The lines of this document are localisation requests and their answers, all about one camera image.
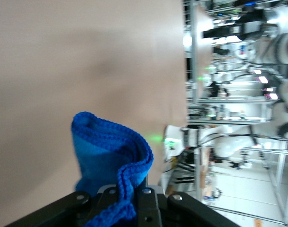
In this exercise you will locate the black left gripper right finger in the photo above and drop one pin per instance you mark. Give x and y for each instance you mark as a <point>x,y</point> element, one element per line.
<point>177,212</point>

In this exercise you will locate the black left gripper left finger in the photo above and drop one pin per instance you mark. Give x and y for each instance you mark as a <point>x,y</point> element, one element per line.
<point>63,208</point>

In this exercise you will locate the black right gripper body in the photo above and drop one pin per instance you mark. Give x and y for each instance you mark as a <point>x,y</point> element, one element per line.
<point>250,26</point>

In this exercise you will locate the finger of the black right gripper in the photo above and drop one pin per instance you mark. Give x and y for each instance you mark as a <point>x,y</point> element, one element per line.
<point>219,33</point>

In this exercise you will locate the blue towel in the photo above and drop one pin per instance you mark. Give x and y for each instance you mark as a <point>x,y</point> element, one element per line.
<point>106,151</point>

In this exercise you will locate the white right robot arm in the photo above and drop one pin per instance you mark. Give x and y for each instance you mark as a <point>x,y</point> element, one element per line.
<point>229,142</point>

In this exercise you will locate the aluminium workstation frame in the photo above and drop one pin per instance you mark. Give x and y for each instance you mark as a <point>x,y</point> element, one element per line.
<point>194,47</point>

